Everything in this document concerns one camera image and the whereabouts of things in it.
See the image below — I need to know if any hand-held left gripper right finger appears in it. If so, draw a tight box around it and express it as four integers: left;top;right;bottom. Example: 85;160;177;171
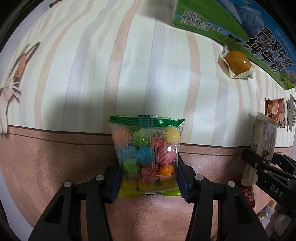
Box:
177;154;270;241

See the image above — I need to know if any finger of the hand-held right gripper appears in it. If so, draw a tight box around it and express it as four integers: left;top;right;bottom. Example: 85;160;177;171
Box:
272;152;296;172
242;149;296;180

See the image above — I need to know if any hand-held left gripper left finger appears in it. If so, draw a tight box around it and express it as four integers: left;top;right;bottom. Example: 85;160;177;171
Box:
28;164;122;241

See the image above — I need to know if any white chocolate biscuit packet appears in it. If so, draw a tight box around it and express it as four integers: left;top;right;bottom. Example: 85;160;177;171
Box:
241;112;278;186

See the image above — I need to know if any colourful candy ball packet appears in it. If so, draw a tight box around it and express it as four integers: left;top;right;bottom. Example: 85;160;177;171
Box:
108;114;186;198

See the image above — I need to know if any blue printed cardboard box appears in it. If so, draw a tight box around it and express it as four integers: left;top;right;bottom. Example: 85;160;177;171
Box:
172;0;296;91

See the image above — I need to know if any small red snack packet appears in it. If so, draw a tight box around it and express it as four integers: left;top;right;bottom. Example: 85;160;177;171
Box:
231;177;257;208

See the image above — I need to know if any white grey snack packet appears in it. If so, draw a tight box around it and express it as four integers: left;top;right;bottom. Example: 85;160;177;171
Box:
286;94;296;131

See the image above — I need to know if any brown snack packet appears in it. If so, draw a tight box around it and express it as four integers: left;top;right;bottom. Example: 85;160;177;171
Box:
264;97;285;128

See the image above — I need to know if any packaged braised egg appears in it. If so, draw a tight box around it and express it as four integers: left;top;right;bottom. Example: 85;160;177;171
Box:
218;45;255;80

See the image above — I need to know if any striped pink cat print blanket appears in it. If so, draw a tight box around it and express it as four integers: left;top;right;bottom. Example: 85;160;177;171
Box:
0;0;296;241

